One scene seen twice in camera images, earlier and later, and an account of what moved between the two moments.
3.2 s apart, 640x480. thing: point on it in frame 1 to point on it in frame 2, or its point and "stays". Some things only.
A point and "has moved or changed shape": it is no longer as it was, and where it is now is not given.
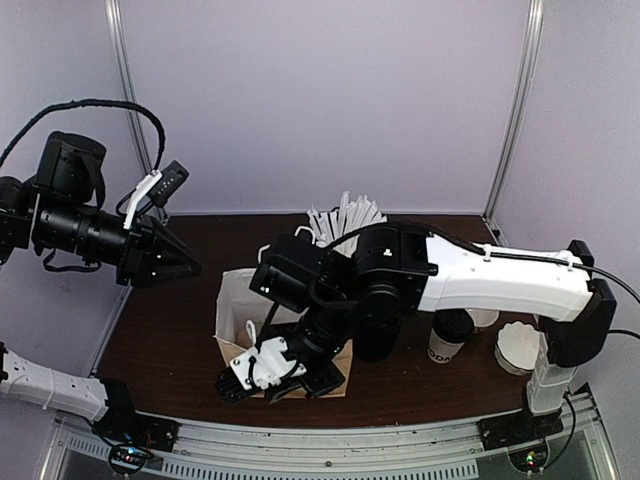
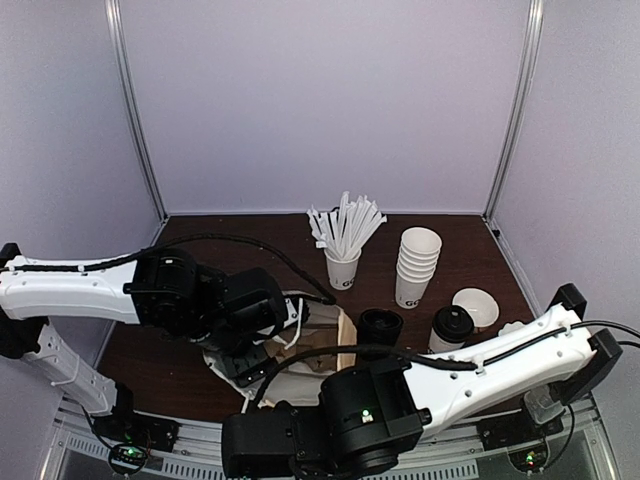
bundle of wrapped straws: (349, 218) stays
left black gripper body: (133, 265) to (242, 371)
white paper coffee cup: (440, 351) stays
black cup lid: (453, 325) stays
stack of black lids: (375, 336) stays
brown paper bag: (264, 320) has moved or changed shape
